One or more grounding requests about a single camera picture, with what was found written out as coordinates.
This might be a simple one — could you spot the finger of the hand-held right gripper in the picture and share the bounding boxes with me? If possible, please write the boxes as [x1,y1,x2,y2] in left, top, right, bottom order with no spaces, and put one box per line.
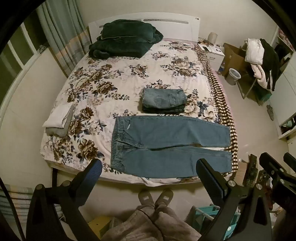
[283,152,296,173]
[259,152,292,186]

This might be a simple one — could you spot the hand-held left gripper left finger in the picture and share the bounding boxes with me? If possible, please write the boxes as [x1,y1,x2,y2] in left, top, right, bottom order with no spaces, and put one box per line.
[25,159,103,241]

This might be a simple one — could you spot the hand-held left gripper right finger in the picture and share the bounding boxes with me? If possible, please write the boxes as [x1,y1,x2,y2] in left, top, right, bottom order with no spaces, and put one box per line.
[195,158,273,241]

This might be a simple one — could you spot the blue jeans pants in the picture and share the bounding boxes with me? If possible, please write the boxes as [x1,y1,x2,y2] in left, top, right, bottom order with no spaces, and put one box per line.
[110,116,232,179]

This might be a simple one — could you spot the teal basket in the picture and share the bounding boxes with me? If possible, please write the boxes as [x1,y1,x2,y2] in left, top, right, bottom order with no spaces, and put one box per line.
[192,205,241,241]

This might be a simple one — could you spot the grey slipper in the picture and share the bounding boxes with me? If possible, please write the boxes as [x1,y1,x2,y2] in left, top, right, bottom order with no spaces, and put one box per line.
[138,189,155,207]
[155,188,174,207]

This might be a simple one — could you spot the grey folded cloth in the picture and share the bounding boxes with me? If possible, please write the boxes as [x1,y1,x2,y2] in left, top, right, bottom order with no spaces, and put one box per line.
[46,105,77,137]

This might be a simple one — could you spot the yellow box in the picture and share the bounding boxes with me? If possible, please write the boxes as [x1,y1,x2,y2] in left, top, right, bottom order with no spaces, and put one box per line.
[88,215,111,239]

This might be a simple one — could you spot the white folded cloth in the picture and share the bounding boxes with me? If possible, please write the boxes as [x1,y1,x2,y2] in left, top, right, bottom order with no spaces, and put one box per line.
[43,103,74,128]

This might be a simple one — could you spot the white wardrobe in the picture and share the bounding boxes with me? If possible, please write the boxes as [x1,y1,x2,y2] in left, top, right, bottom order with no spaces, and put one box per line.
[269,25,296,139]

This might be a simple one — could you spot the person's beige robe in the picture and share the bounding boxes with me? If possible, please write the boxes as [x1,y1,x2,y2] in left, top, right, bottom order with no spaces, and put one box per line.
[109,204,201,241]

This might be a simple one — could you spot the folded dark jeans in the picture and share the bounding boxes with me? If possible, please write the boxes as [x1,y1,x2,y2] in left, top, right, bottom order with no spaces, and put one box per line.
[142,105,186,114]

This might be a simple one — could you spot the brown striped blanket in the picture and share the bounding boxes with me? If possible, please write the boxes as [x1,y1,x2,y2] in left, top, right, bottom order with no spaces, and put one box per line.
[196,45,238,172]

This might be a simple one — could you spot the pink garment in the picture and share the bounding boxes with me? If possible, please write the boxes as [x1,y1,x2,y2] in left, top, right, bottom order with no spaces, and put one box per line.
[251,64,271,90]

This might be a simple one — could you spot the folded light blue jeans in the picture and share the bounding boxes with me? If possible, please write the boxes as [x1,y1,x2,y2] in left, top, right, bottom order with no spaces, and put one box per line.
[142,88,187,109]

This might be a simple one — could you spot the grey trash bin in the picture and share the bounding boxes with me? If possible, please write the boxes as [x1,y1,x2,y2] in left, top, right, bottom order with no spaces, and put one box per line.
[225,68,241,86]

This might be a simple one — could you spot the floral bed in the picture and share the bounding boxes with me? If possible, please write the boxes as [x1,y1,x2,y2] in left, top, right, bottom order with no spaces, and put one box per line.
[40,38,238,187]

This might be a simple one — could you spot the black garment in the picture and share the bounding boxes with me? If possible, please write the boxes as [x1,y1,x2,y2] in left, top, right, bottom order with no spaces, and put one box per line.
[259,38,281,92]

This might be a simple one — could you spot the cardboard box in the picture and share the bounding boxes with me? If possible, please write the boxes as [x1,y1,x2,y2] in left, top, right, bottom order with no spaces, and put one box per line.
[221,43,249,78]

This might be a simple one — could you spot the white garment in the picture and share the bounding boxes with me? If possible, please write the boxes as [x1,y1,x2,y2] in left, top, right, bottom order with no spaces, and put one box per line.
[245,38,264,65]

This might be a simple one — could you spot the white nightstand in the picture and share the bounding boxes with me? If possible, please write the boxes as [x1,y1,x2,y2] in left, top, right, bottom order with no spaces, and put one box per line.
[198,43,225,72]

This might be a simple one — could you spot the dark green blanket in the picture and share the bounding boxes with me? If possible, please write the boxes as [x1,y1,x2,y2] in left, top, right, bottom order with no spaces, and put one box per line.
[88,19,164,58]

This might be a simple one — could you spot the window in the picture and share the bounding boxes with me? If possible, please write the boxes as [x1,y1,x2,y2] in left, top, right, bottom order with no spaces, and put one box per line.
[0,23,38,93]

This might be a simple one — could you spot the green curtain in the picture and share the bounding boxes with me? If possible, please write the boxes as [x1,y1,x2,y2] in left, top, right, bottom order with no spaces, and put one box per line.
[36,0,92,78]

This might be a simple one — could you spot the white headboard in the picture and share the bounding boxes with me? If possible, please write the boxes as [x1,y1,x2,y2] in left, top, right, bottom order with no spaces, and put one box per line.
[88,18,201,43]

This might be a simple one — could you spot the metal frame chair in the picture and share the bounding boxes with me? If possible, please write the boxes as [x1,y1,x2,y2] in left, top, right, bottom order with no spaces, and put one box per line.
[238,39,273,100]

